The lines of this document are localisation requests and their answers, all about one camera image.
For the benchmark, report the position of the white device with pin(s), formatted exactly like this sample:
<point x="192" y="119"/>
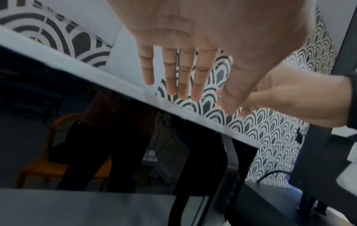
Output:
<point x="347" y="174"/>

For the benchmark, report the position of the white power adapter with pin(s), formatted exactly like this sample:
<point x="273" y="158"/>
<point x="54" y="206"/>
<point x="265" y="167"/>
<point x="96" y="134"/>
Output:
<point x="150" y="155"/>

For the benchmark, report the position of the curved black table leg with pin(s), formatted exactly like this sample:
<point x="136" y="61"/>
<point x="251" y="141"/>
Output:
<point x="195" y="167"/>

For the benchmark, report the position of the person's right hand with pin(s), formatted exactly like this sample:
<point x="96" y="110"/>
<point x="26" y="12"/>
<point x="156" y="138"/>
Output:
<point x="301" y="97"/>

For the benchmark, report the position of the person's left hand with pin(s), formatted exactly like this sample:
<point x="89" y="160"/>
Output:
<point x="223" y="31"/>

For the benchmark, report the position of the straight black table leg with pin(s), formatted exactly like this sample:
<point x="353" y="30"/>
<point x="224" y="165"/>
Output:
<point x="245" y="161"/>

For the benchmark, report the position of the orange wooden chair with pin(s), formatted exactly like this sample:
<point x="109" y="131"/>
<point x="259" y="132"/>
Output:
<point x="55" y="141"/>

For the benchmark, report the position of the black equipment box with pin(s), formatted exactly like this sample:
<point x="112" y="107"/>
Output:
<point x="318" y="159"/>

